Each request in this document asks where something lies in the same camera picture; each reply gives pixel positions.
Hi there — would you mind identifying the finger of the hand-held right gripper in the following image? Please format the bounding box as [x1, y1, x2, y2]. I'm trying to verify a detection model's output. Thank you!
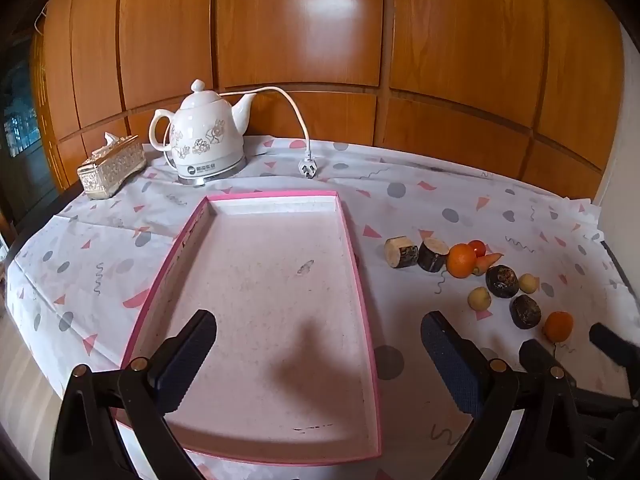
[519, 339, 557, 374]
[589, 322, 640, 402]

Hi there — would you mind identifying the white ceramic electric kettle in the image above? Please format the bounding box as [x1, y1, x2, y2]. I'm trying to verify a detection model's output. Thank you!
[149, 79, 257, 187]

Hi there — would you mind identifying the wooden panelled wardrobe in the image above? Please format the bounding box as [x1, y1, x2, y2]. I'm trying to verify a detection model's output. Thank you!
[30, 0, 626, 206]

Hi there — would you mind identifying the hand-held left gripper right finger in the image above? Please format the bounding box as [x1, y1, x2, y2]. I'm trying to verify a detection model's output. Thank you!
[420, 310, 588, 480]

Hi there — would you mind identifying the white patterned tablecloth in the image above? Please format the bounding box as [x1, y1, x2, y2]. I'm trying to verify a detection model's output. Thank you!
[5, 135, 626, 480]

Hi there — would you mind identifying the dark wooden log piece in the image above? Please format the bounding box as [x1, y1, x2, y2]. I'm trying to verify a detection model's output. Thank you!
[417, 238, 451, 273]

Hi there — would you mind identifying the orange carrot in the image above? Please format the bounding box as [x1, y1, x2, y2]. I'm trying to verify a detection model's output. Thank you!
[472, 252, 503, 277]

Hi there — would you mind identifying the white power cord with plug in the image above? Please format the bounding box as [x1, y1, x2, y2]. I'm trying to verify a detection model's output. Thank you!
[220, 85, 319, 181]

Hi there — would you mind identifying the pink shallow box tray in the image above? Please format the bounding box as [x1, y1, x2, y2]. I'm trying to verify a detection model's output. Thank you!
[112, 190, 383, 467]

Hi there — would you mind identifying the light wooden log piece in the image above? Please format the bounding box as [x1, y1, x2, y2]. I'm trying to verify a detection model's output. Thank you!
[384, 236, 420, 267]

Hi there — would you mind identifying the orange mandarin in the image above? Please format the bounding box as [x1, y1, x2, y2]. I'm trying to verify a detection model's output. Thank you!
[543, 311, 574, 343]
[446, 242, 478, 279]

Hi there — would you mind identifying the dark brown round fruit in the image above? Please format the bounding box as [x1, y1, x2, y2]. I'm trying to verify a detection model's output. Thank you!
[509, 294, 542, 330]
[485, 265, 519, 298]

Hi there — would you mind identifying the ornate cream tissue box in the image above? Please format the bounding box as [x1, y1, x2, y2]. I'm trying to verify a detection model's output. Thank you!
[76, 131, 148, 201]

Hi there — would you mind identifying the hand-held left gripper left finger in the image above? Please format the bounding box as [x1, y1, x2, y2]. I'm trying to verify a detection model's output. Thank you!
[50, 309, 218, 480]

